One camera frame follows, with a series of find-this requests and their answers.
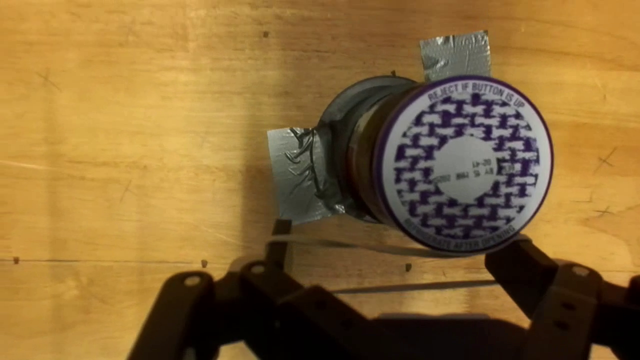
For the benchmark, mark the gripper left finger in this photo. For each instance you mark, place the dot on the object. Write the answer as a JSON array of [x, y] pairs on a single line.
[[280, 320]]

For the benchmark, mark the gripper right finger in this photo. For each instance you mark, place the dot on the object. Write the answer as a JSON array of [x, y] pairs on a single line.
[[565, 310]]

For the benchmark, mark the brown bottle with purple-white lid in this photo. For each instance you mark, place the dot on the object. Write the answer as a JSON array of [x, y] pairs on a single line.
[[465, 165]]

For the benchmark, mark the grey duct tape strip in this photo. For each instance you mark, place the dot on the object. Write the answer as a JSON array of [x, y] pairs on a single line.
[[455, 52], [287, 172]]

